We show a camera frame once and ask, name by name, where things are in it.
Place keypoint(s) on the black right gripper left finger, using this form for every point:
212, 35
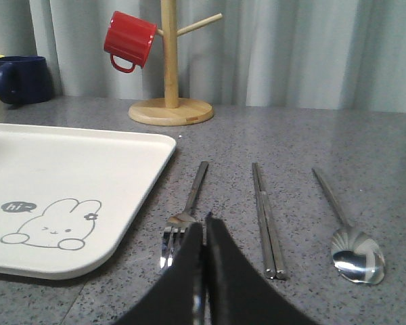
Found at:
177, 297

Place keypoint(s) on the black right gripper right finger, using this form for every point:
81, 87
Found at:
237, 293

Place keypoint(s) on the silver metal fork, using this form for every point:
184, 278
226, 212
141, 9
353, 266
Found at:
177, 225

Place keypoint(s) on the silver metal spoon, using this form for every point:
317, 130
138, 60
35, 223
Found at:
356, 256

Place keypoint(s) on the cream rabbit serving tray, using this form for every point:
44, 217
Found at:
68, 196

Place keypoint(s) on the wooden mug tree stand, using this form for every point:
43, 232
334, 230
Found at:
173, 110

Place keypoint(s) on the red ribbed mug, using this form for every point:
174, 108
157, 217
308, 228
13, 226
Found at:
128, 41

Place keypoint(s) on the grey curtain backdrop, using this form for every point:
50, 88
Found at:
296, 54

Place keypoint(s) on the dark blue mug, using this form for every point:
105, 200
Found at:
25, 80

